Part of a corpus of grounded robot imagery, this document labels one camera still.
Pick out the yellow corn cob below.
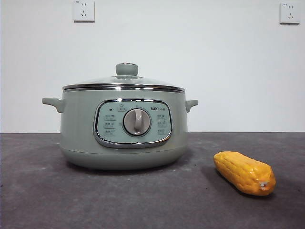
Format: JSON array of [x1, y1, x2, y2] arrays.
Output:
[[213, 151, 276, 197]]

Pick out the glass lid with green knob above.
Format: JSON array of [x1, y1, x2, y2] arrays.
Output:
[[62, 62, 185, 93]]

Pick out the white wall socket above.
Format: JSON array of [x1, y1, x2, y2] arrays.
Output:
[[279, 1, 301, 25], [73, 0, 95, 23]]

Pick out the sage green electric cooking pot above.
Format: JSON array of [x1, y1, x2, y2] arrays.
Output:
[[41, 89, 199, 170]]

